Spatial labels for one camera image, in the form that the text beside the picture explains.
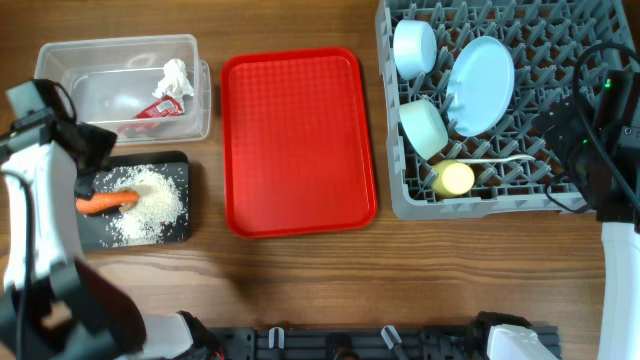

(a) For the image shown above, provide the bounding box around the white plastic spoon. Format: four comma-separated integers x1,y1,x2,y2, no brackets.
456,154,536,164

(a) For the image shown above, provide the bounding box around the red plastic tray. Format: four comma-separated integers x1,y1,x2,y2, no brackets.
220,47,378,238

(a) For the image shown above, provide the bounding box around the light blue bowl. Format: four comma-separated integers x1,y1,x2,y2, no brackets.
392,20,438,80

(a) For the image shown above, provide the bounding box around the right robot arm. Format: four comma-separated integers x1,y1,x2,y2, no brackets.
534,70,639,359

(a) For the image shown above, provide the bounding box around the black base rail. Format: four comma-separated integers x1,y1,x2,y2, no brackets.
210,326,485,360

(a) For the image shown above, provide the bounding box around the light blue plate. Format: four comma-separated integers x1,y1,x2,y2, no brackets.
446,36,515,137

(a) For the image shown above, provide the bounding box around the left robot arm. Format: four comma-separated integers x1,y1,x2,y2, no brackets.
1,79,224,359

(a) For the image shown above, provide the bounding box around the mint green bowl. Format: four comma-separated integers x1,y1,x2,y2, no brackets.
399,99,448,160

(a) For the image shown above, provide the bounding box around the yellow plastic cup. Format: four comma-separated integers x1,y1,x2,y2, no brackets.
431,160,475,197

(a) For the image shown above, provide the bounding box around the white tissue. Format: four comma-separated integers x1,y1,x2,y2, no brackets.
152,58,195,102

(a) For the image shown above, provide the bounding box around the red snack wrapper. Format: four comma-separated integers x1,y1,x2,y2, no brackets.
117,96,184,137

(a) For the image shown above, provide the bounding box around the right black cable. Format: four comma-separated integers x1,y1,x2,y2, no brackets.
543,40,640,214

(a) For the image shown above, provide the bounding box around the grey dishwasher rack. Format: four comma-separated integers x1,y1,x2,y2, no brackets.
375,1,632,221

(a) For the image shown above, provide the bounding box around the orange carrot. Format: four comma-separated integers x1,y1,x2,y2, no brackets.
76,190,139,215

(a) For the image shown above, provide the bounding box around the clear plastic bin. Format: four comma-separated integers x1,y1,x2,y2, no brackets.
34,34,212,145

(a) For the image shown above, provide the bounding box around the spilled white rice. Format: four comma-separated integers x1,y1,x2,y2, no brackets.
92,164,190,249

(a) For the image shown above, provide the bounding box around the black tray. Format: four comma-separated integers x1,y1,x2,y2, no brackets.
74,150,192,253

